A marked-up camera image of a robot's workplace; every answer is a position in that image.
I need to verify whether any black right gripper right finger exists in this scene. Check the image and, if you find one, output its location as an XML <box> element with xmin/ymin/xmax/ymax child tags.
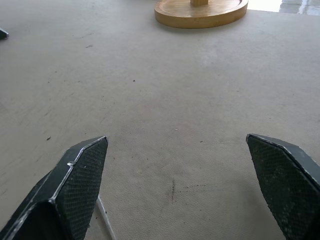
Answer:
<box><xmin>245</xmin><ymin>133</ymin><xmax>320</xmax><ymax>240</ymax></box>

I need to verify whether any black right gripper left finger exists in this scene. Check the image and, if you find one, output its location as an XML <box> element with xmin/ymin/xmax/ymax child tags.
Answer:
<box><xmin>0</xmin><ymin>135</ymin><xmax>109</xmax><ymax>240</ymax></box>

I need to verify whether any round wooden stand base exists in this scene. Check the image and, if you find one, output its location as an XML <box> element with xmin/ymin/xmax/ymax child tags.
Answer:
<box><xmin>153</xmin><ymin>0</ymin><xmax>249</xmax><ymax>29</ymax></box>

